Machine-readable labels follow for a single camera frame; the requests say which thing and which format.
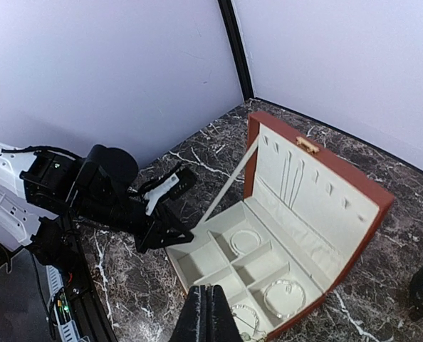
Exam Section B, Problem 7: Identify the thin pendant necklace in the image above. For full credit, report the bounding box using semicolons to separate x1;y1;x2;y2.
232;313;268;342

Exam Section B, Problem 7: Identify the silver bracelet in box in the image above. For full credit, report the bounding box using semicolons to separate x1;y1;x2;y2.
231;303;261;338
263;278;307;319
229;229;263;257

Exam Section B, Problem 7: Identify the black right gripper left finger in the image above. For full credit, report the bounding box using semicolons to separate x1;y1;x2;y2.
169;285;207;342

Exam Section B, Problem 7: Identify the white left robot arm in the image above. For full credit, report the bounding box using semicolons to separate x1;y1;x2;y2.
0;143;197;273

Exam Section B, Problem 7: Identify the red jewelry box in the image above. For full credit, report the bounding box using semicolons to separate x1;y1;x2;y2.
167;112;394;341

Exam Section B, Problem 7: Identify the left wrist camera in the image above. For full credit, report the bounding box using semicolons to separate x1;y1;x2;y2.
68;144;198;222

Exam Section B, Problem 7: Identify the white slotted cable duct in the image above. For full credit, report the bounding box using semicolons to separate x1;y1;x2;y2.
46;266;80;342

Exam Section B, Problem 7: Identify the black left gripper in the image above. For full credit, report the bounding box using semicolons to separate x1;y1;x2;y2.
131;205;194;253

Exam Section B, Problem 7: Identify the left black frame post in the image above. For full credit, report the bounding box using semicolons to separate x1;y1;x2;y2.
217;0;254;100

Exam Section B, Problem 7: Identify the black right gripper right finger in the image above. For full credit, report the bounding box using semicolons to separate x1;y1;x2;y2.
207;285;242;342

